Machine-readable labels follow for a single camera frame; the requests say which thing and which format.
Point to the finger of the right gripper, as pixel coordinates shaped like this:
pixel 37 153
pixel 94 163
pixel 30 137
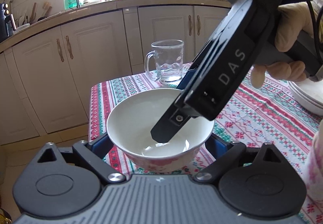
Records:
pixel 171 122
pixel 190 71

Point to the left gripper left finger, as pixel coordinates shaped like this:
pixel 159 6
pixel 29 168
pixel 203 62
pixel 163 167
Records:
pixel 90 155

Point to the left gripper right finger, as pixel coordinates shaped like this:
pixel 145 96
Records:
pixel 227 157

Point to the white bowl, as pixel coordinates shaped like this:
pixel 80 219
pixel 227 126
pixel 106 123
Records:
pixel 140 128

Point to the large white plate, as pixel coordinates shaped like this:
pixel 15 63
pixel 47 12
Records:
pixel 308 94

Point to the white kitchen cabinets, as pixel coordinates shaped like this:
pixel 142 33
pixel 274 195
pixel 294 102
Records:
pixel 49 68

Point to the gloved right hand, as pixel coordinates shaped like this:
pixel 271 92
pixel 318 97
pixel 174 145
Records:
pixel 295 18

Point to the glass mug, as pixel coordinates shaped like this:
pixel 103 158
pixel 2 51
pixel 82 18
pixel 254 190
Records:
pixel 168 57

